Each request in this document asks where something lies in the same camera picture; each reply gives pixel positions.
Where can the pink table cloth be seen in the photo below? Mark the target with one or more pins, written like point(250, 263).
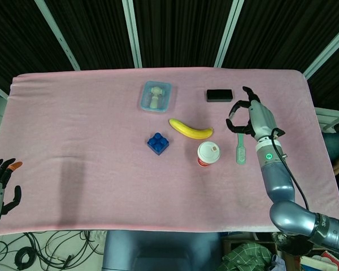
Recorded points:
point(101, 141)

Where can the red paper cup white lid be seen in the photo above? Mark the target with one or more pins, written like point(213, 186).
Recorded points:
point(207, 151)

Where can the clear container teal lid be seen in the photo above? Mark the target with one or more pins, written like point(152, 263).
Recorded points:
point(142, 97)

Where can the black curtain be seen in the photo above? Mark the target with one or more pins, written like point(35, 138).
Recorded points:
point(180, 31)

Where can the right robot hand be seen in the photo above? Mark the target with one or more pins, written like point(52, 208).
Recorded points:
point(262, 118)

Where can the blue toy building block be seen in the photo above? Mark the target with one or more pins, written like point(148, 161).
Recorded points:
point(158, 144)

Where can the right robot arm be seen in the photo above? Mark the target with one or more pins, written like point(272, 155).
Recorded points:
point(279, 189)

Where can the beige toy inside container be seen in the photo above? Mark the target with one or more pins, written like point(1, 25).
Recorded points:
point(155, 97)

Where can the green brush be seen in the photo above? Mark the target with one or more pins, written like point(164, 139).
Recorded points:
point(241, 153)

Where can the yellow banana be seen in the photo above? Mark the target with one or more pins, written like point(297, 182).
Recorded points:
point(189, 132)

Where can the white side shelf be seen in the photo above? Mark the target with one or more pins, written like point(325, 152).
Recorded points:
point(329, 120)

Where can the green plaid cloth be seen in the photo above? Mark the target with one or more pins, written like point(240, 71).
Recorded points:
point(245, 257)

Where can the black rectangular box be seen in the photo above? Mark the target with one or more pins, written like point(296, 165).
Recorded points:
point(219, 95)

